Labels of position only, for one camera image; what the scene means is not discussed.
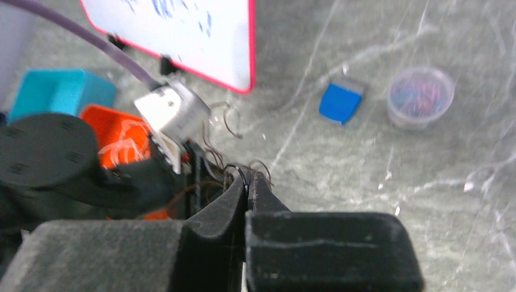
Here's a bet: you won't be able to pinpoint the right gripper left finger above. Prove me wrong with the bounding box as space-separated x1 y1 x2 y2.
1 172 248 291

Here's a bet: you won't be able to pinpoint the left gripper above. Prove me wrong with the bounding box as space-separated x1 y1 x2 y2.
149 139 225 220

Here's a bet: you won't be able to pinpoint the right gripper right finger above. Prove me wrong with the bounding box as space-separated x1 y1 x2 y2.
245 172 424 291

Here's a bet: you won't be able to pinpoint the black thin cable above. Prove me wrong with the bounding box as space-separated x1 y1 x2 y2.
223 163 250 190

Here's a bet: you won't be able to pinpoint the white cable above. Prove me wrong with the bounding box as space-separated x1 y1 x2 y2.
99 117 152 168

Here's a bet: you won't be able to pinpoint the brown cables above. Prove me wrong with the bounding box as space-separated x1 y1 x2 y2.
169 102 275 210

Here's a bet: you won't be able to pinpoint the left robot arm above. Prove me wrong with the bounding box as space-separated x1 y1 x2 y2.
1 113 223 267

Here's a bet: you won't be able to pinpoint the orange tray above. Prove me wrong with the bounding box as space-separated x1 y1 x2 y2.
67 105 173 220

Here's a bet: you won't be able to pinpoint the light blue tray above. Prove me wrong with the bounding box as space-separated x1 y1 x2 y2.
7 69 117 122

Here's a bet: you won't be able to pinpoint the blue small block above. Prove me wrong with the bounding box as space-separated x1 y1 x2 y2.
319 77 368 125

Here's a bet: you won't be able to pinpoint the pink framed whiteboard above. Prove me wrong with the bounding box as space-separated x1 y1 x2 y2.
81 0 256 94

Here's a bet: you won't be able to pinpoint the clear plastic cup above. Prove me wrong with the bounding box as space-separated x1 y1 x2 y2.
386 66 455 131

